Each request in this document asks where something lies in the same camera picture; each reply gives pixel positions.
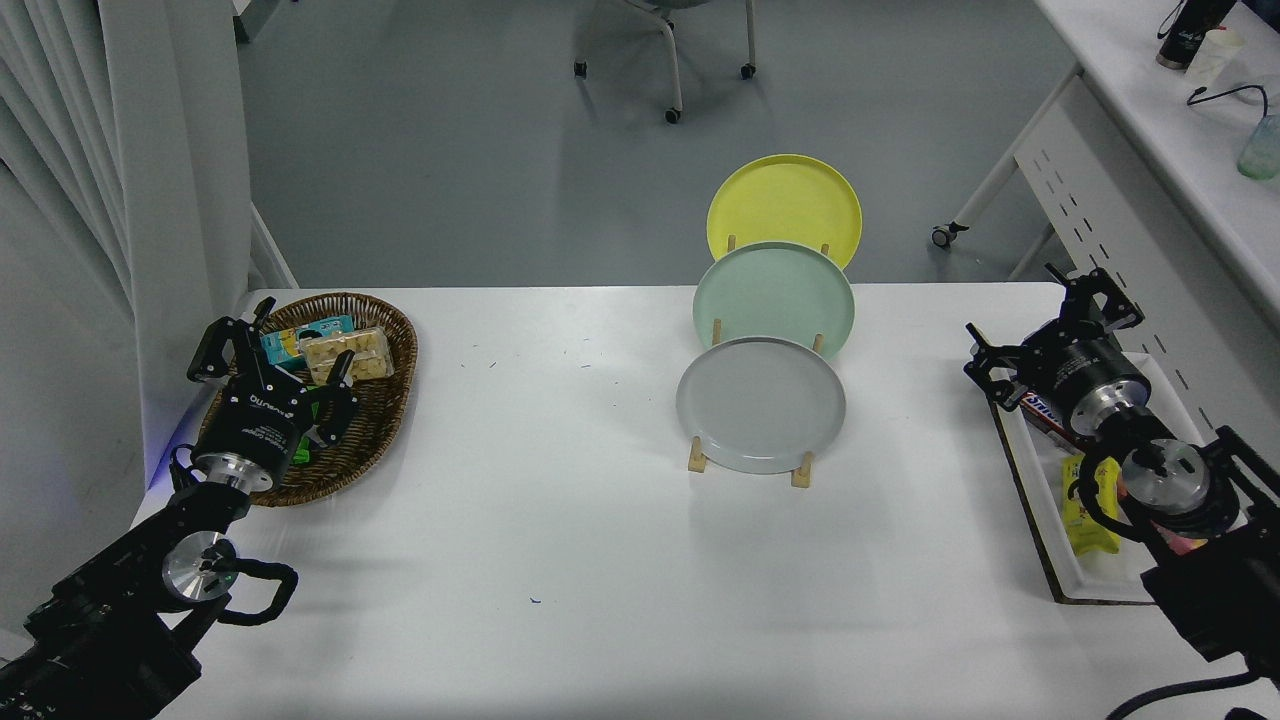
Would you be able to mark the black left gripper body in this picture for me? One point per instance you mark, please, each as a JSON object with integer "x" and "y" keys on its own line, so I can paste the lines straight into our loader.
{"x": 255, "y": 425}

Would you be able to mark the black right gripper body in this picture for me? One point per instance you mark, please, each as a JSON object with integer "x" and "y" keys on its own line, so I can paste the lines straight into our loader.
{"x": 1075, "y": 368}

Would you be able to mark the grey plate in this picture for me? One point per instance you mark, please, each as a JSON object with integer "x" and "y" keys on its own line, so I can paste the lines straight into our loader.
{"x": 760, "y": 405}

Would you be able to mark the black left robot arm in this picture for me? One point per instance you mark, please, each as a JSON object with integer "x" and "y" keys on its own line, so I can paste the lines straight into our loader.
{"x": 110, "y": 610}

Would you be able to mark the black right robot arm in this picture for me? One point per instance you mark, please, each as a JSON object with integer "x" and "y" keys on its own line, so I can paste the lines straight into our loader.
{"x": 1220, "y": 590}

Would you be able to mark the wooden plate rack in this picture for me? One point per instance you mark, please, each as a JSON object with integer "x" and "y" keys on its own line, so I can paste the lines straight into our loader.
{"x": 800, "y": 472}

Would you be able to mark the mint green plate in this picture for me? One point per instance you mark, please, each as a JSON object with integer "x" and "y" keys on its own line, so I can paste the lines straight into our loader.
{"x": 775, "y": 295}

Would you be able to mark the yellow plate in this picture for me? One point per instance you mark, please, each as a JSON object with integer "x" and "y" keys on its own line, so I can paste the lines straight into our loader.
{"x": 785, "y": 200}

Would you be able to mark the green snack packet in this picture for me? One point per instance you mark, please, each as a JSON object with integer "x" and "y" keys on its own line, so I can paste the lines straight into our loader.
{"x": 320, "y": 408}

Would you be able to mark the brown wicker basket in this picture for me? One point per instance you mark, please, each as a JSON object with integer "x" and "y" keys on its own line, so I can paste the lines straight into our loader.
{"x": 380, "y": 420}

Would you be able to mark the clear pack of biscuits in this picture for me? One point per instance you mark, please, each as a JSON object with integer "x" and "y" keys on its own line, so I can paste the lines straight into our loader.
{"x": 365, "y": 350}

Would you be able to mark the teal snack packet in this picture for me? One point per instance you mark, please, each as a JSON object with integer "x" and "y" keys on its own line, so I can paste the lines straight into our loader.
{"x": 285, "y": 343}

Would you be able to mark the yellow snack packet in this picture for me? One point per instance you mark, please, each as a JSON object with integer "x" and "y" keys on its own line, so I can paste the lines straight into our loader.
{"x": 1090, "y": 520}

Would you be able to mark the white tray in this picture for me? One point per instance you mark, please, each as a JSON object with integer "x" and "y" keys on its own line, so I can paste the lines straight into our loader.
{"x": 1050, "y": 520}

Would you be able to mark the white side table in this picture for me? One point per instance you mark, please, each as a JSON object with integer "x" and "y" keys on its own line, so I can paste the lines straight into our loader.
{"x": 1130, "y": 100}

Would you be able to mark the pink snack packet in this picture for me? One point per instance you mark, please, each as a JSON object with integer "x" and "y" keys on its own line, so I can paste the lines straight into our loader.
{"x": 1185, "y": 545}

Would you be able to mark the white curtain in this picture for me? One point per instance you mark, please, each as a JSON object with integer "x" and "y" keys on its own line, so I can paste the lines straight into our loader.
{"x": 60, "y": 200}

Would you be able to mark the white paper cup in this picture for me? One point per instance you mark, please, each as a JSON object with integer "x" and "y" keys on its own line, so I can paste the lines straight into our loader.
{"x": 1215, "y": 55}

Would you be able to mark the black bottle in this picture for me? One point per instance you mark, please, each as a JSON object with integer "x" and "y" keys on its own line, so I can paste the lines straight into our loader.
{"x": 1185, "y": 40}

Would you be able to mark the office chair on casters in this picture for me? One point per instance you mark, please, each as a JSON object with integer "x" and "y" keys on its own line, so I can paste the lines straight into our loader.
{"x": 676, "y": 80}

